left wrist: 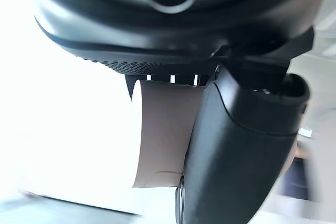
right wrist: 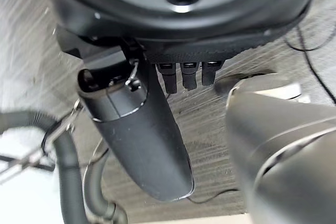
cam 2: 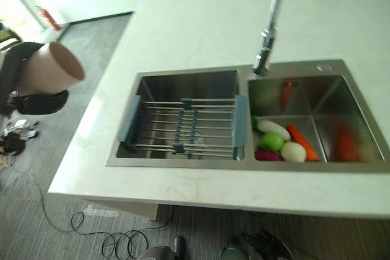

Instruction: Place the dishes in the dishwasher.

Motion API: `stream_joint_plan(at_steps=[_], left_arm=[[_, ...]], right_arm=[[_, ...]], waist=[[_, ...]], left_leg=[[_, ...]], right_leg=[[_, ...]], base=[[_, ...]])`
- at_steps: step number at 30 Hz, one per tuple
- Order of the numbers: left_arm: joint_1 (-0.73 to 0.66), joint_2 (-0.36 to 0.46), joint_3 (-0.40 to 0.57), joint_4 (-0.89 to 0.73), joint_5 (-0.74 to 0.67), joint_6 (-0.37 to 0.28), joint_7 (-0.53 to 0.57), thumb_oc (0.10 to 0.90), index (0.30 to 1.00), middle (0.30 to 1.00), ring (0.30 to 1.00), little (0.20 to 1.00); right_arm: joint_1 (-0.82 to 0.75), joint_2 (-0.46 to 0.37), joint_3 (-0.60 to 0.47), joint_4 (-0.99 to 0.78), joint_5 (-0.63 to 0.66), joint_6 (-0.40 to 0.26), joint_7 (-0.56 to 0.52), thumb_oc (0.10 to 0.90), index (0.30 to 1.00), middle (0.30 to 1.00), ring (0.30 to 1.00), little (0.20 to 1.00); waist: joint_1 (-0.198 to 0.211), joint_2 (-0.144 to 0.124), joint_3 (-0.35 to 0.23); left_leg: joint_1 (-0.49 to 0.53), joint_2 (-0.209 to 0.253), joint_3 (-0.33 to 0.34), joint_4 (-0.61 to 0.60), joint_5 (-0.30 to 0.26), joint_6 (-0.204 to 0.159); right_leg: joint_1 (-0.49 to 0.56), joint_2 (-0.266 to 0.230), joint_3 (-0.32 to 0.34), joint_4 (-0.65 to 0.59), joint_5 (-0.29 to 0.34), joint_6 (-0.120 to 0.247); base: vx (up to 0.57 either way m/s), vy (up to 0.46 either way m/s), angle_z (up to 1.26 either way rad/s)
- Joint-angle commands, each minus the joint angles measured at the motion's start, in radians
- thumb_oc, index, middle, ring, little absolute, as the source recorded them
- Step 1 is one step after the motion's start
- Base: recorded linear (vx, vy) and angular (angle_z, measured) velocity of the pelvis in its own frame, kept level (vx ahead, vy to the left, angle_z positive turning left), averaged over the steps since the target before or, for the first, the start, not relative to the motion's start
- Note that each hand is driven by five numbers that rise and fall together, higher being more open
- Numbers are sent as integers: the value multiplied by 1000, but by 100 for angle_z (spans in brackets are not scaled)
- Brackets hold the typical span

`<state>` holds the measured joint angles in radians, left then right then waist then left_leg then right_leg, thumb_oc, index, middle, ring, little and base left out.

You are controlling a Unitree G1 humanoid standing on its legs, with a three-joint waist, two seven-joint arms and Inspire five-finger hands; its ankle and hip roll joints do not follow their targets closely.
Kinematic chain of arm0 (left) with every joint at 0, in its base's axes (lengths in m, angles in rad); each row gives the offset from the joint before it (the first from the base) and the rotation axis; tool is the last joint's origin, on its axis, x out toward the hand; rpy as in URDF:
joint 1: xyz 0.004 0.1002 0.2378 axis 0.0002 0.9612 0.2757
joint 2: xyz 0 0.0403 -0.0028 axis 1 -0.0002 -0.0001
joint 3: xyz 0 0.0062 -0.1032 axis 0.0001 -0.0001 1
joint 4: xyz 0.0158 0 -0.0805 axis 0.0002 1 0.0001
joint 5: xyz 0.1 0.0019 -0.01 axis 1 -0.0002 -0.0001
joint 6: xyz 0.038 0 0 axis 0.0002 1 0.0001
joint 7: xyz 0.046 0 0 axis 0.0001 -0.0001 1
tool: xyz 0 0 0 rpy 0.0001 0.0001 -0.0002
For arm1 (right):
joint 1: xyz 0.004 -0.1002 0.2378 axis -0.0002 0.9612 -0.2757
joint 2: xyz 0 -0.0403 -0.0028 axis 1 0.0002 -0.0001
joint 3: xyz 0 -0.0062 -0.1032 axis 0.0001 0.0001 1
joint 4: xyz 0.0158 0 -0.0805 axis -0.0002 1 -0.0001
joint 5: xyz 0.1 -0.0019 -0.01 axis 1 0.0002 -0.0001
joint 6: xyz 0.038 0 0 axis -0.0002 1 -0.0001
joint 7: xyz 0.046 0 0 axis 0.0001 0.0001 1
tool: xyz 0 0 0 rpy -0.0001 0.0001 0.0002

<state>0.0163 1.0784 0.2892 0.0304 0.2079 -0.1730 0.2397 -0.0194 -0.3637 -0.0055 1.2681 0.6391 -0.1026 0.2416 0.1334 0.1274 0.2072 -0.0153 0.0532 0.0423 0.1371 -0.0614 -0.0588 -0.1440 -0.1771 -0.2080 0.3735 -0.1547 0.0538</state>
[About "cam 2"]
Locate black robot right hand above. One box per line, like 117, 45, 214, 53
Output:
239, 230, 294, 260

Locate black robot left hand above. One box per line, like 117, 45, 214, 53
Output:
0, 41, 69, 115

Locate pink plastic cup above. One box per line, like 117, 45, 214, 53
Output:
15, 41, 86, 95

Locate black clutter pile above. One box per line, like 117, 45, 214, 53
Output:
0, 118, 41, 155

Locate green and black chair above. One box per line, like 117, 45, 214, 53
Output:
0, 19, 24, 51

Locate red fire extinguisher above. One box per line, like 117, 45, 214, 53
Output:
35, 5, 62, 32

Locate dark robot foot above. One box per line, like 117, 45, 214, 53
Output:
172, 235, 187, 260

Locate purple sweet potato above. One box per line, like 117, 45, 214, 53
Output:
254, 149, 285, 162

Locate white round onion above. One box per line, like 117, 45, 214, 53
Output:
280, 141, 307, 163

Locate green apple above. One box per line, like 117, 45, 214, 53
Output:
258, 132, 285, 153

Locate silver robot leg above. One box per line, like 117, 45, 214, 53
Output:
140, 244, 173, 260

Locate orange carrot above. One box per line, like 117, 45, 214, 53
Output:
286, 124, 319, 163

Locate white radish with green leaves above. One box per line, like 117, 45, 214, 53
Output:
251, 115, 292, 142

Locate steel drying rack blue ends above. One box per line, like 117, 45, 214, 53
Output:
116, 94, 249, 161

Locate stainless steel double sink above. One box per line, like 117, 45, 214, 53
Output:
105, 58, 390, 172

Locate chrome kitchen faucet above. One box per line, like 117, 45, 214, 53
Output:
252, 0, 291, 76

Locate black cable on floor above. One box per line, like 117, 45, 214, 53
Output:
0, 150, 175, 260

